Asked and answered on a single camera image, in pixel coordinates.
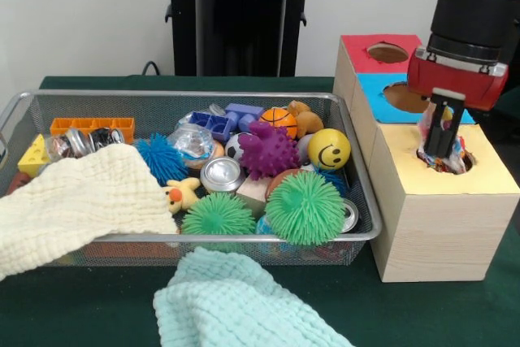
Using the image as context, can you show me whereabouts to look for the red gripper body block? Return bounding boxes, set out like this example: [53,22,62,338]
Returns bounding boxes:
[406,46,509,112]

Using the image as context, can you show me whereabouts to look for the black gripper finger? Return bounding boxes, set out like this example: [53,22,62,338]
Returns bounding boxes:
[422,95,446,154]
[437,100,466,159]

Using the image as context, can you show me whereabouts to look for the multicolour patchwork print cloth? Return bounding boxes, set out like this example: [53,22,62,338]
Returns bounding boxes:
[416,103,476,175]

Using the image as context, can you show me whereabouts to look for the green spiky ball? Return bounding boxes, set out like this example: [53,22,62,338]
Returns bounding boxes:
[264,171,346,247]
[181,193,256,239]

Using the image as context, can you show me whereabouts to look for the mint green knitted cloth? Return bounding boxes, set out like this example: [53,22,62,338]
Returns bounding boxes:
[154,248,350,347]

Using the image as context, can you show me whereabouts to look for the cream knitted cloth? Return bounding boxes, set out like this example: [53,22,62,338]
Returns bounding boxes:
[0,142,180,281]

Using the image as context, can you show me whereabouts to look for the wooden box with three holes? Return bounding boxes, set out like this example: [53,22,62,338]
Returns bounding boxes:
[333,34,520,284]

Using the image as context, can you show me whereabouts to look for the yellow smiley face ball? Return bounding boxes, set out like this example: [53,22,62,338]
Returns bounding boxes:
[307,128,351,171]

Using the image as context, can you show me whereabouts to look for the silver drink can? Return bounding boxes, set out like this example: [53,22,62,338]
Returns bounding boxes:
[340,201,358,234]

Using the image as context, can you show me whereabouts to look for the orange toy basketball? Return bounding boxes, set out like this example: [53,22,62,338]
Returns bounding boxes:
[258,107,298,141]

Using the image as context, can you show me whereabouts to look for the brown toy football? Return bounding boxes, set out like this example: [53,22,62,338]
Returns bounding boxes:
[266,168,298,198]

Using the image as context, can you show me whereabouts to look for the purple spiky ball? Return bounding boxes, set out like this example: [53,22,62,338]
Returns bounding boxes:
[238,122,301,181]

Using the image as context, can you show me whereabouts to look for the yellow duck plush toy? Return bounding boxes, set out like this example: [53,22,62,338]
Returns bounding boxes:
[165,178,202,213]

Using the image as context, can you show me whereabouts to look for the blue spiky ball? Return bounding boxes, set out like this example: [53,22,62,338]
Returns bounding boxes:
[134,134,188,186]

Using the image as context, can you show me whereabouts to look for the orange plastic tray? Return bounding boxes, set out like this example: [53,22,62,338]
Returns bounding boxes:
[50,117,136,141]

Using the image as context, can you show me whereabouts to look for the yellow cheese wedge toy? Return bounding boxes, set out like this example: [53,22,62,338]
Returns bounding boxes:
[18,133,50,177]

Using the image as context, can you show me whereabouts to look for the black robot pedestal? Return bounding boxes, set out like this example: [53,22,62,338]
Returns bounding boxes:
[157,0,327,78]

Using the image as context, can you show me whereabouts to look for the black cable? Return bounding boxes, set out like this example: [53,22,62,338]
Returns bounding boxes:
[142,60,163,78]

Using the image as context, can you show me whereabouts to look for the shallow wire mesh bin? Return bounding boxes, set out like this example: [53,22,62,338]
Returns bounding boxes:
[0,89,384,268]

